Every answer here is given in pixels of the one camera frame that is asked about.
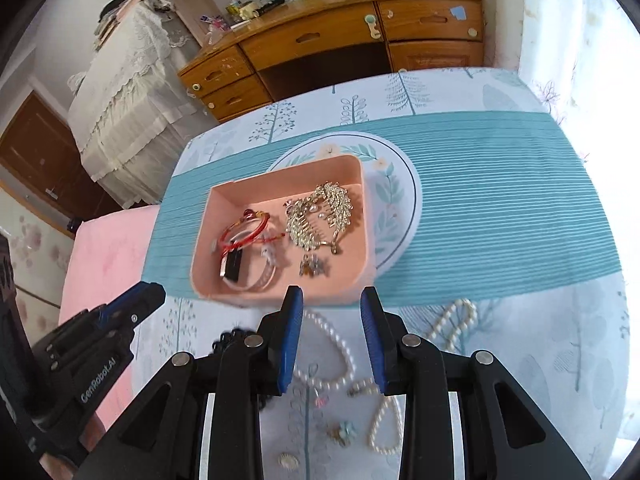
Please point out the wooden desk with drawers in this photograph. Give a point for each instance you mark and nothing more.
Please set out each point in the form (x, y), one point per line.
(320, 35)

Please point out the blue flower earring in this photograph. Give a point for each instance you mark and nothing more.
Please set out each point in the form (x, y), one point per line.
(342, 433)

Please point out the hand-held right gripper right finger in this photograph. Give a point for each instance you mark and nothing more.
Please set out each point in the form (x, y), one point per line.
(373, 342)

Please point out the black tube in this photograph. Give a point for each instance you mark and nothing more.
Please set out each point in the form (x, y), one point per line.
(270, 5)

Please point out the pink blanket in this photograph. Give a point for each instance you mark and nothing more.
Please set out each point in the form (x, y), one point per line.
(100, 260)

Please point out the pink plastic tray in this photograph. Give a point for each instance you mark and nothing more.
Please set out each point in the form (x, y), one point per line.
(250, 200)

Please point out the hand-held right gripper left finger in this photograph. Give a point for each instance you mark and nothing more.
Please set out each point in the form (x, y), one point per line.
(291, 342)

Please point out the small pink charm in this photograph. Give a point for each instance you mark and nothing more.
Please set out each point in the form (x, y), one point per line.
(320, 402)

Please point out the white floral curtain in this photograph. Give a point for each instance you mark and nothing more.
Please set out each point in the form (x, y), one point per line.
(560, 35)

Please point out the gold leaf hair comb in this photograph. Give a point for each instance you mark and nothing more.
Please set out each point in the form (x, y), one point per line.
(315, 215)

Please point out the white lace furniture cover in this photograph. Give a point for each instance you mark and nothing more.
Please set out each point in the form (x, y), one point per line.
(130, 100)

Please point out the small silver brooch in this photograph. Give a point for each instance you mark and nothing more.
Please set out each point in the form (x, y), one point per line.
(312, 265)

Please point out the round white earring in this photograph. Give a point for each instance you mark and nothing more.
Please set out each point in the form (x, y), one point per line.
(286, 460)

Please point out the clear bangle with black charm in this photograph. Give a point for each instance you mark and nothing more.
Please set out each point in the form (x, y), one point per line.
(232, 266)

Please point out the brown wooden door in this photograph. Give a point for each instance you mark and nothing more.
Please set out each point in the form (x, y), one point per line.
(40, 150)

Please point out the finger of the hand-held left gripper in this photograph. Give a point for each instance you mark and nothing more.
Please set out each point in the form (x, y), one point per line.
(135, 305)

